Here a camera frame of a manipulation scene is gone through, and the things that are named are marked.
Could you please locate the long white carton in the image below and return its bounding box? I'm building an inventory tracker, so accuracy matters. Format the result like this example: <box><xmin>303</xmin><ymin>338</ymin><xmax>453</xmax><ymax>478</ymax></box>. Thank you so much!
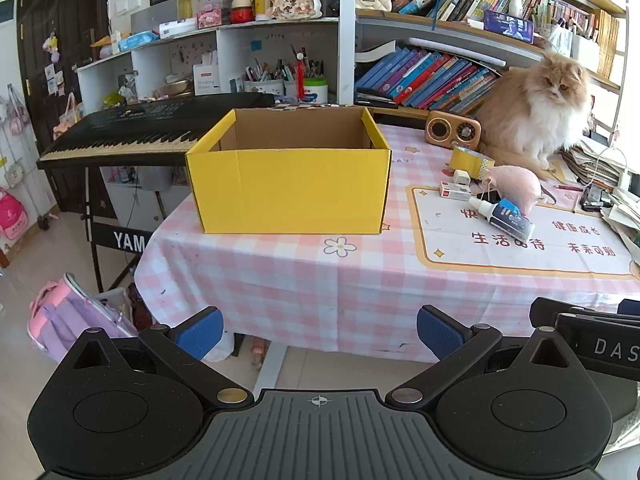
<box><xmin>159</xmin><ymin>19</ymin><xmax>198</xmax><ymax>38</ymax></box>

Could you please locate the wooden bookshelf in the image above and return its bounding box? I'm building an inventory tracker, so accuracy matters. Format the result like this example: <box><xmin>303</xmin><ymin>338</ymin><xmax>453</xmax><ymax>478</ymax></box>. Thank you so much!
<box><xmin>355</xmin><ymin>0</ymin><xmax>631</xmax><ymax>131</ymax></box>

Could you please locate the white cubby shelf unit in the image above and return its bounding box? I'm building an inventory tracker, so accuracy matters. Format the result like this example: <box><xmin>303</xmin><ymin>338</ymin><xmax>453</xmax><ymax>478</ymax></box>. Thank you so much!
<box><xmin>75</xmin><ymin>0</ymin><xmax>357</xmax><ymax>111</ymax></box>

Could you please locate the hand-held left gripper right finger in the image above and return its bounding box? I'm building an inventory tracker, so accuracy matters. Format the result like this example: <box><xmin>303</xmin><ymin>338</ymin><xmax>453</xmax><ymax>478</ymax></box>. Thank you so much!
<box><xmin>386</xmin><ymin>305</ymin><xmax>581</xmax><ymax>408</ymax></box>

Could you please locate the pink hanging school bag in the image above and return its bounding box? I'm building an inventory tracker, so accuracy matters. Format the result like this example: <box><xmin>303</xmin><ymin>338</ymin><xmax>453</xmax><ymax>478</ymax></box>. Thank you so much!
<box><xmin>0</xmin><ymin>187</ymin><xmax>23</xmax><ymax>241</ymax></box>

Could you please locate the small white red box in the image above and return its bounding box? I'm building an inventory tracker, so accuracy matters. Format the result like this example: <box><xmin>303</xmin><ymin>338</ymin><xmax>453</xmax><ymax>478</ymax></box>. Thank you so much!
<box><xmin>439</xmin><ymin>181</ymin><xmax>472</xmax><ymax>202</ymax></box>

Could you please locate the clear pink hanging bag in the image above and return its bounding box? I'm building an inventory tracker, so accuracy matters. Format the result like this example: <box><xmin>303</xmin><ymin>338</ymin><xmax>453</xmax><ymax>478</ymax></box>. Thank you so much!
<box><xmin>2</xmin><ymin>85</ymin><xmax>31</xmax><ymax>136</ymax></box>

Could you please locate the yellow tape roll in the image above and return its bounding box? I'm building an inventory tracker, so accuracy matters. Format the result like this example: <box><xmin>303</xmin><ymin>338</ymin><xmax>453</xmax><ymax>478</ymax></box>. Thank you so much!
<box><xmin>449</xmin><ymin>146</ymin><xmax>496</xmax><ymax>181</ymax></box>

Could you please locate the white pen holder with pens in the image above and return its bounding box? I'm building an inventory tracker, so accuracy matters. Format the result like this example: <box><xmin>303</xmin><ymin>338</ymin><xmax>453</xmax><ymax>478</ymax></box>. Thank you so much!
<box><xmin>244</xmin><ymin>57</ymin><xmax>286</xmax><ymax>96</ymax></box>

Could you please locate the white box with red label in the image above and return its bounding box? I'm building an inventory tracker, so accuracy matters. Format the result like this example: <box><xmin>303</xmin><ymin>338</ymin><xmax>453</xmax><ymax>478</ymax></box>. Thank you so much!
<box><xmin>193</xmin><ymin>62</ymin><xmax>221</xmax><ymax>96</ymax></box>

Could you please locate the white tube lamp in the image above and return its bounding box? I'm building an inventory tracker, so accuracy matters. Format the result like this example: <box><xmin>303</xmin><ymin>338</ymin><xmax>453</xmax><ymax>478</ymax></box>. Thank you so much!
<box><xmin>407</xmin><ymin>37</ymin><xmax>506</xmax><ymax>68</ymax></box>

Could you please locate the yellow cardboard box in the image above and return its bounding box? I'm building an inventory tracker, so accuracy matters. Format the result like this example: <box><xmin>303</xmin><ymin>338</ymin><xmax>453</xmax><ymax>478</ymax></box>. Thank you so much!
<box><xmin>185</xmin><ymin>106</ymin><xmax>392</xmax><ymax>235</ymax></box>

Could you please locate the pink purple backpack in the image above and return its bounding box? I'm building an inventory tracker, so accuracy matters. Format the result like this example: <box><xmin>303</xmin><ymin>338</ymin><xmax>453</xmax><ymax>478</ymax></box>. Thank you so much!
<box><xmin>27</xmin><ymin>272</ymin><xmax>138</xmax><ymax>363</ymax></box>

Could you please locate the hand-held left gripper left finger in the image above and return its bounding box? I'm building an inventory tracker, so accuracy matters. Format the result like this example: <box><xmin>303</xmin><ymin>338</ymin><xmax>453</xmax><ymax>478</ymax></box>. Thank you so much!
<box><xmin>60</xmin><ymin>306</ymin><xmax>256</xmax><ymax>408</ymax></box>

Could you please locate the white table leg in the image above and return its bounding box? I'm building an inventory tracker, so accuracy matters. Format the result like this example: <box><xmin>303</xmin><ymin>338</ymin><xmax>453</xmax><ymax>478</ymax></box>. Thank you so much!
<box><xmin>252</xmin><ymin>345</ymin><xmax>288</xmax><ymax>401</ymax></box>

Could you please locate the clear pen holder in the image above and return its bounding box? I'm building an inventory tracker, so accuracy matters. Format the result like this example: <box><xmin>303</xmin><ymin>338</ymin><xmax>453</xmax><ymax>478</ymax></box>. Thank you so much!
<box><xmin>532</xmin><ymin>10</ymin><xmax>571</xmax><ymax>56</ymax></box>

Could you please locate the white glue bottle blue label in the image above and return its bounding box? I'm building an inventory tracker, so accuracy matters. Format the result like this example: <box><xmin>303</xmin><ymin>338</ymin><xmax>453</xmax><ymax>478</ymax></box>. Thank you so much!
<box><xmin>468</xmin><ymin>196</ymin><xmax>535</xmax><ymax>242</ymax></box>

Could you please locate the dark wooden door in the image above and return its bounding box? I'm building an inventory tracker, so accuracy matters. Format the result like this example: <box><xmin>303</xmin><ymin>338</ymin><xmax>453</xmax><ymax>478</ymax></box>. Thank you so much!
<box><xmin>17</xmin><ymin>0</ymin><xmax>111</xmax><ymax>211</ymax></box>

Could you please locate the golden metal bowl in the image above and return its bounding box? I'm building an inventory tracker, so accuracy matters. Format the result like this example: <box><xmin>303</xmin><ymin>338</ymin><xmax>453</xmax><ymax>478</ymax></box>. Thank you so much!
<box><xmin>155</xmin><ymin>79</ymin><xmax>193</xmax><ymax>98</ymax></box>

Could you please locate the white plastic bag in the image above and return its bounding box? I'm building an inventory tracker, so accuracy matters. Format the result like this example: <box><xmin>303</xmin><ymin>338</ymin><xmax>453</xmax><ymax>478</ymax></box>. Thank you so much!
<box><xmin>205</xmin><ymin>330</ymin><xmax>236</xmax><ymax>363</ymax></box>

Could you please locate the row of colourful slanted books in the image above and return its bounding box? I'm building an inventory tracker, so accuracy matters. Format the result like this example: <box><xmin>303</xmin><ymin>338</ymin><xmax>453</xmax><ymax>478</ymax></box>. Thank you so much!
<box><xmin>355</xmin><ymin>47</ymin><xmax>501</xmax><ymax>113</ymax></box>

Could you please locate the pink plush pig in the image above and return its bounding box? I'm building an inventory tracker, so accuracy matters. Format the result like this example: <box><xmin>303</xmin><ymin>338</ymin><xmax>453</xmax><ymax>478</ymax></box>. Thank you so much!
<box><xmin>482</xmin><ymin>165</ymin><xmax>543</xmax><ymax>217</ymax></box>

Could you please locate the blue tissue pack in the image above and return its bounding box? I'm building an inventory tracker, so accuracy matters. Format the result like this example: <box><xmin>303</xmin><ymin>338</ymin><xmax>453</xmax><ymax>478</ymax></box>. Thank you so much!
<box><xmin>120</xmin><ymin>30</ymin><xmax>161</xmax><ymax>52</ymax></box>

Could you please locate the stack of papers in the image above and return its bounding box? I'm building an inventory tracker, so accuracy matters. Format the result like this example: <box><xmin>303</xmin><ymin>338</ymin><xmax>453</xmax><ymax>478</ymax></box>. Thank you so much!
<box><xmin>560</xmin><ymin>135</ymin><xmax>640</xmax><ymax>261</ymax></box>

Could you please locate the white jar with green lid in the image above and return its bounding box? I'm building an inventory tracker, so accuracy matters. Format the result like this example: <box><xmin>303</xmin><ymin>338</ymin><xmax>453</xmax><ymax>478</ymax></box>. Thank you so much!
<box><xmin>302</xmin><ymin>77</ymin><xmax>329</xmax><ymax>104</ymax></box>

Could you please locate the wooden retro radio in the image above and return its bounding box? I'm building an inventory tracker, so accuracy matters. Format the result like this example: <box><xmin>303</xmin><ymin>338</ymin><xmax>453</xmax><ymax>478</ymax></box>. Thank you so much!
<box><xmin>425</xmin><ymin>110</ymin><xmax>482</xmax><ymax>152</ymax></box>

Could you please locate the fluffy orange cat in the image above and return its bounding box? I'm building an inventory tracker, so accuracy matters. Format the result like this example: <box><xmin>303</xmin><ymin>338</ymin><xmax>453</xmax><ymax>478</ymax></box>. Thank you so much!
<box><xmin>475</xmin><ymin>50</ymin><xmax>593</xmax><ymax>173</ymax></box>

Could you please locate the black electronic keyboard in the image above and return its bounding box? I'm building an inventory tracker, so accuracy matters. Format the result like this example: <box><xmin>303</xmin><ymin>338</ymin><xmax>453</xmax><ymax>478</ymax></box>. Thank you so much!
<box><xmin>36</xmin><ymin>92</ymin><xmax>276</xmax><ymax>170</ymax></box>

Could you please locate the smartphone with lit screen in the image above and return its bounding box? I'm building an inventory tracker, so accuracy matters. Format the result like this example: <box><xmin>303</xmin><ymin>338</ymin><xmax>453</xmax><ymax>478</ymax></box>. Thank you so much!
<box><xmin>483</xmin><ymin>9</ymin><xmax>535</xmax><ymax>43</ymax></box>

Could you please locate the black keyboard stand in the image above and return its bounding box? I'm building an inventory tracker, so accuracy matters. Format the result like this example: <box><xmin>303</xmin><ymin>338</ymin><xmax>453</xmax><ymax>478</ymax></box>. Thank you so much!
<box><xmin>80</xmin><ymin>165</ymin><xmax>168</xmax><ymax>293</ymax></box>

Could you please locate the small dark grey device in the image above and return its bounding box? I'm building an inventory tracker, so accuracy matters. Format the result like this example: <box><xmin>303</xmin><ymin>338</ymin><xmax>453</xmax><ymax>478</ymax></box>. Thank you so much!
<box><xmin>580</xmin><ymin>185</ymin><xmax>613</xmax><ymax>212</ymax></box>

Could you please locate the white storage bin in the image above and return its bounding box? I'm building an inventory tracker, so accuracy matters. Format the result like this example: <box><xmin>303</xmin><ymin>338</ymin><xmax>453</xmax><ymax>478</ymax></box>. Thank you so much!
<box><xmin>570</xmin><ymin>35</ymin><xmax>601</xmax><ymax>73</ymax></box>

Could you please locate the grey flat box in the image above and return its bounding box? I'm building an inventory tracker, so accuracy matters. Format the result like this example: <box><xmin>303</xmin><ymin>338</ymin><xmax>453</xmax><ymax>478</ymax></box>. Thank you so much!
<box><xmin>131</xmin><ymin>0</ymin><xmax>181</xmax><ymax>33</ymax></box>

